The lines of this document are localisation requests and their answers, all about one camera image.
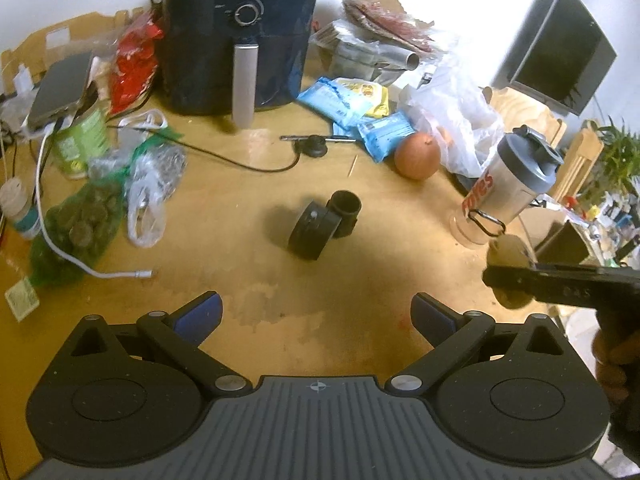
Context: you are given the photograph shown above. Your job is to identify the large blue snack packet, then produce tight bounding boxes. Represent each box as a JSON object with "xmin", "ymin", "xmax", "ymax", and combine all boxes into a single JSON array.
[{"xmin": 297, "ymin": 76, "xmax": 377, "ymax": 129}]

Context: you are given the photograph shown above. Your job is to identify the red snack bag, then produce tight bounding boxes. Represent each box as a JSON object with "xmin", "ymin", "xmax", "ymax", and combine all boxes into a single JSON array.
[{"xmin": 109, "ymin": 14, "xmax": 165, "ymax": 116}]

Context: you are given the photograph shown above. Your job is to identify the dark monitor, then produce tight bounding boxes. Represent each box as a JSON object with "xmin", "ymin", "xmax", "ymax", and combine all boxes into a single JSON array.
[{"xmin": 490, "ymin": 0, "xmax": 619, "ymax": 117}]

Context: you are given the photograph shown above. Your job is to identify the white plastic bag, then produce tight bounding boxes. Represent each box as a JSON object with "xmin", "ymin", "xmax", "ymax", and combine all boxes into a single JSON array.
[{"xmin": 400, "ymin": 66, "xmax": 505, "ymax": 179}]

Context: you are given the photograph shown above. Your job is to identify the black caster wheel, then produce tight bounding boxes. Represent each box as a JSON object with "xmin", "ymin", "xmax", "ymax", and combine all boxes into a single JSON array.
[{"xmin": 288, "ymin": 190, "xmax": 362, "ymax": 261}]

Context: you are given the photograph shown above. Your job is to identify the green net bag of chestnuts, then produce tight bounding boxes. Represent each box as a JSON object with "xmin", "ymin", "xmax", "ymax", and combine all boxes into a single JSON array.
[{"xmin": 27, "ymin": 132, "xmax": 183, "ymax": 289}]

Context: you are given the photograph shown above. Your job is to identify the thin black cable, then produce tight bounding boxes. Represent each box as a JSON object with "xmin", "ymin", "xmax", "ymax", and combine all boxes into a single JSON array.
[{"xmin": 107, "ymin": 125, "xmax": 304, "ymax": 174}]

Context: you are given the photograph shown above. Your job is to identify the brown onion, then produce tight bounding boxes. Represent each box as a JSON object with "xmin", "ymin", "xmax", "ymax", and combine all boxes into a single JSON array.
[{"xmin": 394, "ymin": 132, "xmax": 442, "ymax": 181}]

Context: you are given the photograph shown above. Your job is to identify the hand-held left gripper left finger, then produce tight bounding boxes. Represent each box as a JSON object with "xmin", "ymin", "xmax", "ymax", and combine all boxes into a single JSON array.
[{"xmin": 52, "ymin": 290, "xmax": 253, "ymax": 397}]

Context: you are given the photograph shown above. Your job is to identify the tan earbud case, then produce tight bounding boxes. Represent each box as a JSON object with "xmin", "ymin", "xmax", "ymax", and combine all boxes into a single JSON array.
[{"xmin": 487, "ymin": 234, "xmax": 534, "ymax": 310}]

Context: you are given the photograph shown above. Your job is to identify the grey shaker bottle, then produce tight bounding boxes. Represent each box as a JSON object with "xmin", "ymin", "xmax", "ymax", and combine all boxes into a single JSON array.
[{"xmin": 450, "ymin": 125, "xmax": 565, "ymax": 249}]

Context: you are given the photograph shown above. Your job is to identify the paper tag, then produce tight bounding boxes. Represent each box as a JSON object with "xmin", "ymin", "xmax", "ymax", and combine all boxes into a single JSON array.
[{"xmin": 5, "ymin": 280, "xmax": 41, "ymax": 322}]

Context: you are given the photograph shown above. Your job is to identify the thin metal rod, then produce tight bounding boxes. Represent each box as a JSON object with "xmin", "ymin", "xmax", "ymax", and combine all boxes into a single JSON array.
[{"xmin": 280, "ymin": 133, "xmax": 357, "ymax": 143}]

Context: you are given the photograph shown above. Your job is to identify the small blue snack packet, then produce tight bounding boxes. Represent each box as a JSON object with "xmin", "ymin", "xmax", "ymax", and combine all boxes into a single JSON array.
[{"xmin": 356, "ymin": 111, "xmax": 416, "ymax": 163}]

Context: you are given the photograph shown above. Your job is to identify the clear packets of food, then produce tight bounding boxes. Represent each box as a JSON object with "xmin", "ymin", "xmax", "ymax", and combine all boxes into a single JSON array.
[{"xmin": 339, "ymin": 0, "xmax": 437, "ymax": 55}]

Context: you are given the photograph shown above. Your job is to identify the cardboard box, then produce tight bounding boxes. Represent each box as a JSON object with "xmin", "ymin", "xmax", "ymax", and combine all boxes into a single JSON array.
[{"xmin": 0, "ymin": 7, "xmax": 151, "ymax": 97}]

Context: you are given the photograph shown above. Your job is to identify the dark blue air fryer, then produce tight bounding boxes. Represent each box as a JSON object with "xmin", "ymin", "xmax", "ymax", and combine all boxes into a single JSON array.
[{"xmin": 164, "ymin": 0, "xmax": 325, "ymax": 127}]

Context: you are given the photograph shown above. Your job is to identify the white charging cable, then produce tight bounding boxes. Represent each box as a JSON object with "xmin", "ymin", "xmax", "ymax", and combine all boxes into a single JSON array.
[{"xmin": 34, "ymin": 127, "xmax": 154, "ymax": 281}]

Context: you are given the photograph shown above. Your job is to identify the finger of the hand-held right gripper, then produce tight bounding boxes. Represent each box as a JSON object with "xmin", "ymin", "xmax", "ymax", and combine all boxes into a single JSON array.
[{"xmin": 482, "ymin": 261, "xmax": 640, "ymax": 307}]

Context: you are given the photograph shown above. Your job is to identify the green potted plant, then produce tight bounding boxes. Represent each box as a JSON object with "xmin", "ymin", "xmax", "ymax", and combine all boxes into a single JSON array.
[{"xmin": 594, "ymin": 116, "xmax": 640, "ymax": 197}]

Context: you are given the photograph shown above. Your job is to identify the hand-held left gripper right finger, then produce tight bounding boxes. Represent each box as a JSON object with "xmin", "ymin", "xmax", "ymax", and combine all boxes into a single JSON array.
[{"xmin": 385, "ymin": 292, "xmax": 577, "ymax": 397}]

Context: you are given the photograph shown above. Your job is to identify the green label canister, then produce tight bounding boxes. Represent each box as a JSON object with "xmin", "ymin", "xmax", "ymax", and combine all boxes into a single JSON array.
[{"xmin": 52, "ymin": 94, "xmax": 112, "ymax": 181}]

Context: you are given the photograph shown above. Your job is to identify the dark bin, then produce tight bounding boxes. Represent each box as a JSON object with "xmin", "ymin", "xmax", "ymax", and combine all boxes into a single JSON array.
[{"xmin": 532, "ymin": 220, "xmax": 597, "ymax": 264}]

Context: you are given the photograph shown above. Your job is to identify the black round puck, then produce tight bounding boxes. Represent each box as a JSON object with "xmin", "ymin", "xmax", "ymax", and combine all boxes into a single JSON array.
[{"xmin": 294, "ymin": 135, "xmax": 329, "ymax": 159}]

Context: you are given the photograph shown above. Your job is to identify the person's right hand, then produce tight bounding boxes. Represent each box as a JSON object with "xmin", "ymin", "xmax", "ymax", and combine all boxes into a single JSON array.
[{"xmin": 592, "ymin": 310, "xmax": 640, "ymax": 406}]

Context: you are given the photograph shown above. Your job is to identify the clear crumpled plastic bag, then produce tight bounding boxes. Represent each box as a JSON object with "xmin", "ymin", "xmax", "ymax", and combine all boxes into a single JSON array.
[{"xmin": 90, "ymin": 144, "xmax": 189, "ymax": 249}]

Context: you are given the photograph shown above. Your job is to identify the silver carabiner clip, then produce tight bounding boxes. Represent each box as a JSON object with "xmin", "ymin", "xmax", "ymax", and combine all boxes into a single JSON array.
[{"xmin": 466, "ymin": 208, "xmax": 507, "ymax": 236}]

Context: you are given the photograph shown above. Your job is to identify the white bottle with blue label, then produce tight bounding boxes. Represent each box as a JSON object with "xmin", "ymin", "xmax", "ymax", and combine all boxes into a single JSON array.
[{"xmin": 0, "ymin": 179, "xmax": 44, "ymax": 240}]

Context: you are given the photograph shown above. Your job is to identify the wooden chair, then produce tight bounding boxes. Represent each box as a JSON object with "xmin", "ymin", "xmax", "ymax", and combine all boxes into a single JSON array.
[{"xmin": 481, "ymin": 85, "xmax": 607, "ymax": 202}]

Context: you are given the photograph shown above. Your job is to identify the metal pot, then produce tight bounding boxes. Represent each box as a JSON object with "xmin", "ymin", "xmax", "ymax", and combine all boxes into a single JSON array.
[{"xmin": 310, "ymin": 20, "xmax": 437, "ymax": 87}]

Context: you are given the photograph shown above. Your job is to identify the smartphone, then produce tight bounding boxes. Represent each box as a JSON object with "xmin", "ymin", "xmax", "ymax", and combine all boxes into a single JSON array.
[{"xmin": 26, "ymin": 51, "xmax": 96, "ymax": 131}]

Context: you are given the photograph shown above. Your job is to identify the yellow snack packet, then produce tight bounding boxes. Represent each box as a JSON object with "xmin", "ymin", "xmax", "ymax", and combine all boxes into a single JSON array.
[{"xmin": 335, "ymin": 77, "xmax": 390, "ymax": 120}]

